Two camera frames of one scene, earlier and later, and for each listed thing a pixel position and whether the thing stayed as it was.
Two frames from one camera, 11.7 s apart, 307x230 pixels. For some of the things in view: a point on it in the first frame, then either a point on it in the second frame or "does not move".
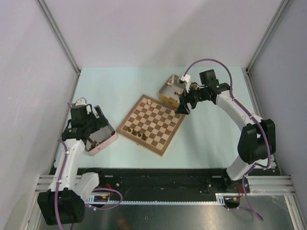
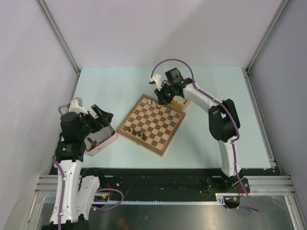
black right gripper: x=185 y=98 → x=162 y=100
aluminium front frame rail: x=267 y=186 does not move
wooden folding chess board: x=152 y=125 does not move
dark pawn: x=134 y=132 does not move
